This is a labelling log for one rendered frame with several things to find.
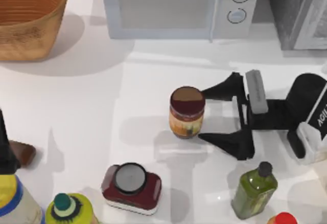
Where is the jar with dark red lid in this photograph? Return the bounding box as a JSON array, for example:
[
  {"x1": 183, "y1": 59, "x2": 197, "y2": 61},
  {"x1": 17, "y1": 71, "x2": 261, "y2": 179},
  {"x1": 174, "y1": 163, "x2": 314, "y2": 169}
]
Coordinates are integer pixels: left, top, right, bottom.
[{"x1": 169, "y1": 86, "x2": 206, "y2": 140}]

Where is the green bottle with black cap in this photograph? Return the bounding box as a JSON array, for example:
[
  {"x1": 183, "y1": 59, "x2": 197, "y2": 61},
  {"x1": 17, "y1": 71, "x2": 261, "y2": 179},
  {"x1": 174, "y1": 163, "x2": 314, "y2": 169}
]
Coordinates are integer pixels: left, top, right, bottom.
[{"x1": 230, "y1": 161, "x2": 278, "y2": 220}]

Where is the pale microwave oven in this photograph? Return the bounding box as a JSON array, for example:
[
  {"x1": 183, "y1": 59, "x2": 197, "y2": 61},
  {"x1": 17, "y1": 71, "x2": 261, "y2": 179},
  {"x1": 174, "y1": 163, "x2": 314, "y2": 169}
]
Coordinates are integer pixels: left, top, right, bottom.
[{"x1": 100, "y1": 0, "x2": 263, "y2": 43}]

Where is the bottle with red cap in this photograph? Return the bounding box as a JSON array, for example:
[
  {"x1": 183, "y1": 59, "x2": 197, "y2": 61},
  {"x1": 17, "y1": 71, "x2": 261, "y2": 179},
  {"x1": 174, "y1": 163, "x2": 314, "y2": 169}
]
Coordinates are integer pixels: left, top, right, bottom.
[{"x1": 266, "y1": 211, "x2": 298, "y2": 224}]

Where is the microwave oven door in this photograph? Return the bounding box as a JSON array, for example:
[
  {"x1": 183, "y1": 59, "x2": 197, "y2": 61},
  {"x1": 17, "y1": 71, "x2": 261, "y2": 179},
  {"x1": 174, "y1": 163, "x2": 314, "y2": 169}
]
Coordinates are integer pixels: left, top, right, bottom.
[{"x1": 101, "y1": 0, "x2": 221, "y2": 40}]

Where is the pale grey cabinet door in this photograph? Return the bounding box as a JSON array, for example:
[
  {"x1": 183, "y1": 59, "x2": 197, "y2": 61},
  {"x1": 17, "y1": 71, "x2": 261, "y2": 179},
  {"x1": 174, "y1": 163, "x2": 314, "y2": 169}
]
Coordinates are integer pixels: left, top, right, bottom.
[{"x1": 293, "y1": 0, "x2": 327, "y2": 50}]

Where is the dark red bottle grey cap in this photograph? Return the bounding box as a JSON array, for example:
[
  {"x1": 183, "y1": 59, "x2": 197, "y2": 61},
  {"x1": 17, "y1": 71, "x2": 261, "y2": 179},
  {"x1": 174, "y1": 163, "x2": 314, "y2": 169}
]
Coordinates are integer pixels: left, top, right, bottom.
[{"x1": 101, "y1": 162, "x2": 162, "y2": 216}]

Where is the yellow-green bottle with teal cap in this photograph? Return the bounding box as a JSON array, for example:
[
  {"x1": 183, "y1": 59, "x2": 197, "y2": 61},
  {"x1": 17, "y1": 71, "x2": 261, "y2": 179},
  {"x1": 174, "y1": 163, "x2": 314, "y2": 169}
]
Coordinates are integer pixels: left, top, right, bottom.
[{"x1": 45, "y1": 192, "x2": 100, "y2": 224}]

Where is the brown woven basket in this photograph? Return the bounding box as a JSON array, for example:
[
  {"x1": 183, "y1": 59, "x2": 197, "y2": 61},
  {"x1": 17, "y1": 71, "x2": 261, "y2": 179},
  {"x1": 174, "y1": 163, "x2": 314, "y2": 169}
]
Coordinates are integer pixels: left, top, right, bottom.
[{"x1": 0, "y1": 0, "x2": 68, "y2": 62}]

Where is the brown coaster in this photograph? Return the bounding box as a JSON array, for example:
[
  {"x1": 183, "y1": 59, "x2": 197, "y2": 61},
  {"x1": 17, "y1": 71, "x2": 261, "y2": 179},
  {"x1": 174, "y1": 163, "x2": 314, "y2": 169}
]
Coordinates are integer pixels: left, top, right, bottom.
[{"x1": 8, "y1": 140, "x2": 37, "y2": 169}]

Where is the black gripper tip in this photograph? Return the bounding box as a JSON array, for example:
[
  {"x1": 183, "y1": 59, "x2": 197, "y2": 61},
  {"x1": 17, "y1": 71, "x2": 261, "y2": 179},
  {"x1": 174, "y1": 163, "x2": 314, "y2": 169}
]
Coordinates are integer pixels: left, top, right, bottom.
[{"x1": 0, "y1": 108, "x2": 21, "y2": 170}]

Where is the yellow and blue bottle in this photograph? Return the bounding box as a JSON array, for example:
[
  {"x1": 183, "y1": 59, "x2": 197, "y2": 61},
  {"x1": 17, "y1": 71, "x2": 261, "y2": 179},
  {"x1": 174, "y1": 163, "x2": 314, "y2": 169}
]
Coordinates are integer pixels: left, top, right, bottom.
[{"x1": 0, "y1": 173, "x2": 43, "y2": 224}]

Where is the microwave door handle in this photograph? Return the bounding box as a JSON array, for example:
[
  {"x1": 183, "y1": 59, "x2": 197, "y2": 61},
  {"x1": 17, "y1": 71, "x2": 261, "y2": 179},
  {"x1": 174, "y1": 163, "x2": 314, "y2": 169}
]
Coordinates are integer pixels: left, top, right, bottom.
[{"x1": 208, "y1": 0, "x2": 221, "y2": 43}]

